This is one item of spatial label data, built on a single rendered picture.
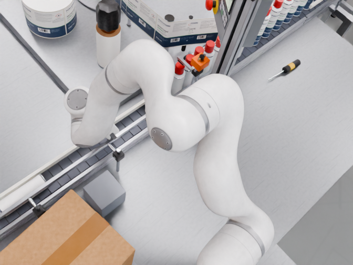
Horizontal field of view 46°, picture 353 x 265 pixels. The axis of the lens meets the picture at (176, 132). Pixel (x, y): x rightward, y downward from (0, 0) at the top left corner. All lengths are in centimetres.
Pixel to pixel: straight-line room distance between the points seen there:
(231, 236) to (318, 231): 157
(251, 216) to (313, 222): 158
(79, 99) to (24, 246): 40
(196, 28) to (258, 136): 49
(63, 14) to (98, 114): 70
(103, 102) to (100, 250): 37
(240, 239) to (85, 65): 96
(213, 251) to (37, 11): 110
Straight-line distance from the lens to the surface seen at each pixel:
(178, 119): 76
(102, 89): 100
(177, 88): 150
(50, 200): 142
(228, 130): 87
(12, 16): 186
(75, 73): 165
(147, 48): 85
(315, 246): 252
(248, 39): 124
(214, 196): 91
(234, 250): 100
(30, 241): 113
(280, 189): 159
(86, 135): 110
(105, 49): 156
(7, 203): 138
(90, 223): 112
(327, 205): 264
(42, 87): 168
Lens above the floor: 220
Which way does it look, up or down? 60 degrees down
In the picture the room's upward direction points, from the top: 17 degrees clockwise
